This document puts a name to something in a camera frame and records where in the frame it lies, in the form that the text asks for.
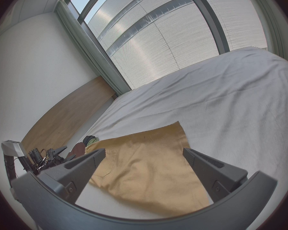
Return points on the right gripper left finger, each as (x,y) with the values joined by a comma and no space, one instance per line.
(72,174)

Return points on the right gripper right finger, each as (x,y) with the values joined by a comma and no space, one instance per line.
(216,174)

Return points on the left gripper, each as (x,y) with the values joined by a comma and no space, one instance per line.
(54,157)

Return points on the tan shorts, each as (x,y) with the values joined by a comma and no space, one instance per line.
(146,171)

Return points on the bed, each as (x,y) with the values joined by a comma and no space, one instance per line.
(218,99)

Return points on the brown garment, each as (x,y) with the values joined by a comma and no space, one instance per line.
(78,150)

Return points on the black garment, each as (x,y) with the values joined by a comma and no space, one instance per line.
(88,139)

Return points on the green garment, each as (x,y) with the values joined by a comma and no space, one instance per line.
(94,141)

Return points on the grey-green curtain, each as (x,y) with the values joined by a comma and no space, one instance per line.
(266,20)
(87,47)

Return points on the window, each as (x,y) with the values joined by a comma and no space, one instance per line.
(170,37)

